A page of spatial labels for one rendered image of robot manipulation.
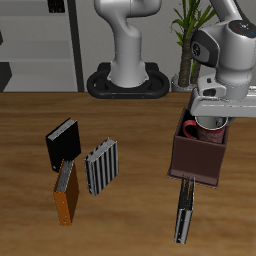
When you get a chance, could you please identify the white plant pot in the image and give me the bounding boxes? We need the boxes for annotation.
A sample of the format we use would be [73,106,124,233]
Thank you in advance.
[171,73,201,94]

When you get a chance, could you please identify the green pot plant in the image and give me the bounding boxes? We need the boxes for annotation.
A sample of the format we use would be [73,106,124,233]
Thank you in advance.
[170,0,218,88]

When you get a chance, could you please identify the red mug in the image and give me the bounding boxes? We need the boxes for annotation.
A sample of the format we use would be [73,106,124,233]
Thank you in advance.
[182,115,230,145]

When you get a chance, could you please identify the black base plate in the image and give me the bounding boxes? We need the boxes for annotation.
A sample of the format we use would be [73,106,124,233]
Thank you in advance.
[86,62,171,100]

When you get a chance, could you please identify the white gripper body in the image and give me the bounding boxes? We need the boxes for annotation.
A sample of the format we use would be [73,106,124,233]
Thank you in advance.
[187,87,256,119]

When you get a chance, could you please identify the white shelf unit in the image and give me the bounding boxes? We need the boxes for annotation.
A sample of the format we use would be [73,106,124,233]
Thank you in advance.
[0,0,85,93]

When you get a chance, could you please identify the dark brown desk caddy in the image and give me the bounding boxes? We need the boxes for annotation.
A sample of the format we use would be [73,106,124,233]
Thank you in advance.
[166,107,231,190]

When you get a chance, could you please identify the orange book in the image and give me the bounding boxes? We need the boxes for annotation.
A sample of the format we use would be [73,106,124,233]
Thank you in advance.
[52,159,81,227]

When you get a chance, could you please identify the black binders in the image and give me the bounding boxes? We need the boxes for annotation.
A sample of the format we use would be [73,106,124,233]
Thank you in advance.
[47,0,66,14]

